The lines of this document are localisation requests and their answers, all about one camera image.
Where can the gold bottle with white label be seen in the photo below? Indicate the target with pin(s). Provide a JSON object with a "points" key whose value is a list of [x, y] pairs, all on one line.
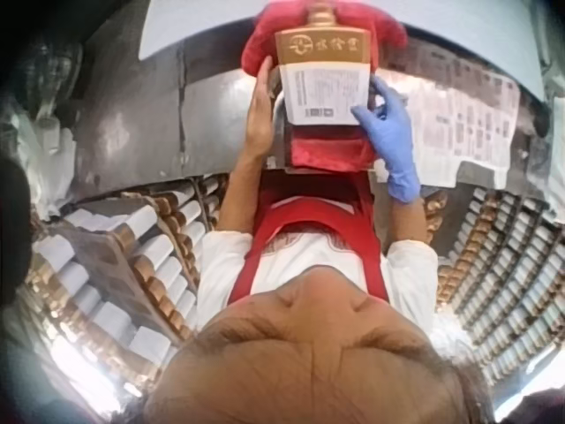
{"points": [[324, 75]]}

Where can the person's right hand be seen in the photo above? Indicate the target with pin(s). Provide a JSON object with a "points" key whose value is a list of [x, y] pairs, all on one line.
{"points": [[395, 137]]}

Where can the person's left hand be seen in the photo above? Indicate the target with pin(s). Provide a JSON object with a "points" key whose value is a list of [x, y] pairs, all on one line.
{"points": [[260, 123]]}

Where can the white plastic bag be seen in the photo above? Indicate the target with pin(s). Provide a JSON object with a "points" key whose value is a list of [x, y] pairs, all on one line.
{"points": [[39, 150]]}

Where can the brown cardboard divider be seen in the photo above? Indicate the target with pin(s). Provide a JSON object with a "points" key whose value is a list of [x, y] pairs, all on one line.
{"points": [[101, 256]]}

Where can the crate of gold capped bottles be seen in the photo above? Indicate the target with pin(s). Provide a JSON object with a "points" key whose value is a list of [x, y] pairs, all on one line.
{"points": [[150, 265], [503, 274]]}

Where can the sheet of white labels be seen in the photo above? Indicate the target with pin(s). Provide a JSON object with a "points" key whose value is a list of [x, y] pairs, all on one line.
{"points": [[463, 119]]}

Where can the red lined gift box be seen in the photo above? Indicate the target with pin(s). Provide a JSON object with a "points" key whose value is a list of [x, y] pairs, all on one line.
{"points": [[326, 150]]}

